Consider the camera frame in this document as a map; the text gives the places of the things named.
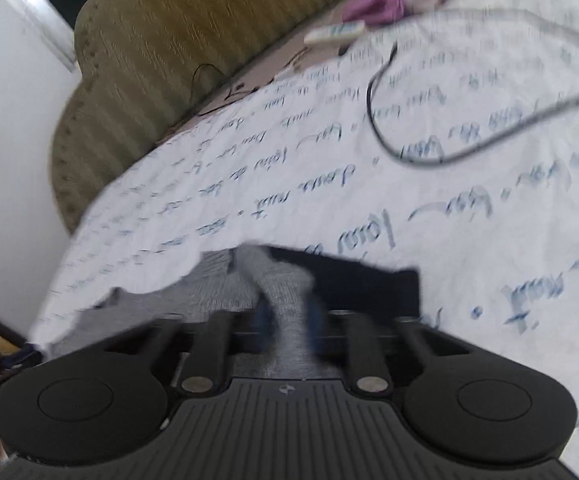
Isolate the purple cloth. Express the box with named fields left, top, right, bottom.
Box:
left=341, top=0, right=411, bottom=26

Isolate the olive upholstered headboard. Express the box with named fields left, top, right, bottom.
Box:
left=50, top=0, right=340, bottom=231

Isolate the grey navy knit sweater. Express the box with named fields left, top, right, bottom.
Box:
left=47, top=244, right=419, bottom=379

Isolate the thin black wire at headboard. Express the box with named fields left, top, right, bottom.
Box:
left=188, top=49, right=311, bottom=118

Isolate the white script-print bed quilt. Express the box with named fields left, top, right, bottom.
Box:
left=31, top=0, right=579, bottom=474

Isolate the black cable on bed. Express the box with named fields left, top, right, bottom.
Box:
left=365, top=6, right=579, bottom=166

